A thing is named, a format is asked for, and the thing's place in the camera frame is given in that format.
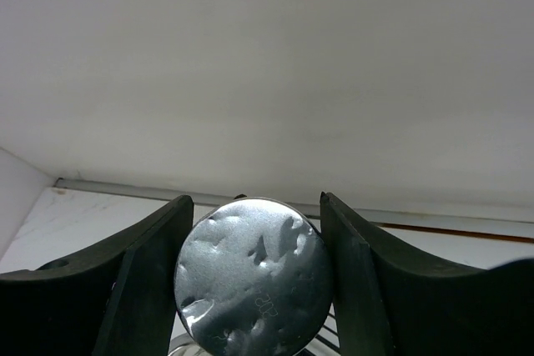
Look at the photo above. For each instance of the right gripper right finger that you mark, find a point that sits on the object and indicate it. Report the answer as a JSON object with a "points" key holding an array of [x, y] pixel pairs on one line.
{"points": [[392, 298]]}

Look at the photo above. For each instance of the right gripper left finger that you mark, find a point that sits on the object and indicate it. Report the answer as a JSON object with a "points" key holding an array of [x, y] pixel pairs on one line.
{"points": [[115, 297]]}

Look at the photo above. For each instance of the black wire rack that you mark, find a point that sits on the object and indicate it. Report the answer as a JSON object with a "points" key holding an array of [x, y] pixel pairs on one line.
{"points": [[326, 342]]}

